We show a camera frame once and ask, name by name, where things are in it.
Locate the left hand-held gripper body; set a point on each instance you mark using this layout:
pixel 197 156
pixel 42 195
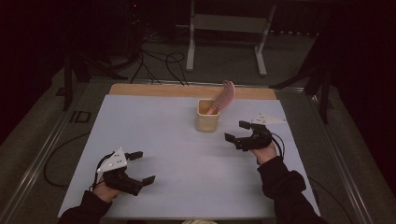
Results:
pixel 113 163

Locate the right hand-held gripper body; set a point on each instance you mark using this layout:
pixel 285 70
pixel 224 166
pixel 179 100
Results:
pixel 260 138

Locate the beige square cup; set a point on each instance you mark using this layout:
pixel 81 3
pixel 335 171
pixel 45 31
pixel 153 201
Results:
pixel 207 124

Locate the pink hairbrush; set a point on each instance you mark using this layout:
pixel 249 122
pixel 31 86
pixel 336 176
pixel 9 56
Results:
pixel 224 96

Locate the person's right hand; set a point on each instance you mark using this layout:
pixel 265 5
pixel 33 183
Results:
pixel 266 155

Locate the person's left hand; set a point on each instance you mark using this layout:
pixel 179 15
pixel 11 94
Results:
pixel 106 193

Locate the white table cover sheet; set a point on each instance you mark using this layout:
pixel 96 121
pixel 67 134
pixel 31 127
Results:
pixel 193 174

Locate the pale rounded thing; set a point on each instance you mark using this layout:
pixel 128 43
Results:
pixel 199 222

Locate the grey metal stand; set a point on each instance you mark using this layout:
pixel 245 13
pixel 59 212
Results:
pixel 229 23

